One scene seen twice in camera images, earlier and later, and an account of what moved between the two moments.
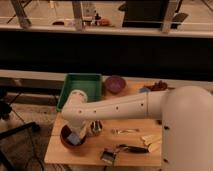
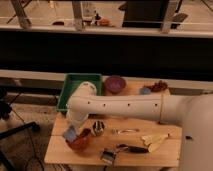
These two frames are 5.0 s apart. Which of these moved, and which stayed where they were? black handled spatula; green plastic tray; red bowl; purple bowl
Moved: red bowl
Stayed: purple bowl; green plastic tray; black handled spatula
